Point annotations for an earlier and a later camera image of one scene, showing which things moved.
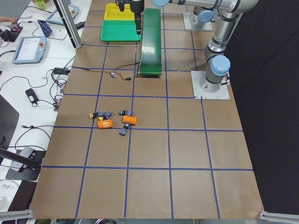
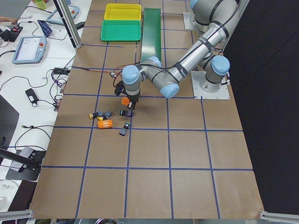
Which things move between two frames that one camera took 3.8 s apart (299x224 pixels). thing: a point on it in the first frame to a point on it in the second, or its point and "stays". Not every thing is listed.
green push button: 123,130 stays
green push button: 122,112 stays
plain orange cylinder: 130,119 to 125,101
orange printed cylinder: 105,123 stays
